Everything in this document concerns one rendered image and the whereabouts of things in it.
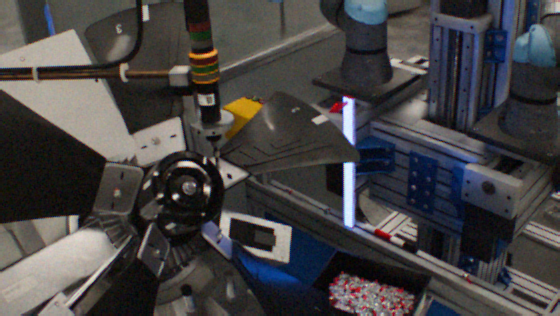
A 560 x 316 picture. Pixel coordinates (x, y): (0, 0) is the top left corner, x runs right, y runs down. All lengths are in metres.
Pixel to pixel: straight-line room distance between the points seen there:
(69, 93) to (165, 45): 0.27
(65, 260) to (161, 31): 0.42
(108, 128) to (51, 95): 0.13
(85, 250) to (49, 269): 0.07
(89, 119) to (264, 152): 0.37
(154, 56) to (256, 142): 0.23
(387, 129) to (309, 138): 0.58
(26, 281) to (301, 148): 0.51
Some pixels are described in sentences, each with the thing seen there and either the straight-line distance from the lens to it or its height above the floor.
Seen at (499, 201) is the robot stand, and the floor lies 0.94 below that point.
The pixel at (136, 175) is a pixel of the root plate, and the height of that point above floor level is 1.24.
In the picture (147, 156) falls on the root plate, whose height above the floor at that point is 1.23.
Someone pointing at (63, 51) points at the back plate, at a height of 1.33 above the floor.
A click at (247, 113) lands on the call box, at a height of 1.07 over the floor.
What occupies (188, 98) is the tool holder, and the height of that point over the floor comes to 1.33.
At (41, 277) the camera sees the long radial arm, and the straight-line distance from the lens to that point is 0.97.
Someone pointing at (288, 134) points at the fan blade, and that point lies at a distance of 1.06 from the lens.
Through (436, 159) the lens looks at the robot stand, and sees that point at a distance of 1.56.
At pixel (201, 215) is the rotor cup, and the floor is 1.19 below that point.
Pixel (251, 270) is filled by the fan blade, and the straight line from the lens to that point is 0.94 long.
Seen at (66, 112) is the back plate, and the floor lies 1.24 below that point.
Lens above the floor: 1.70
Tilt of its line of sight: 31 degrees down
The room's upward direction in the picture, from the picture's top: 4 degrees counter-clockwise
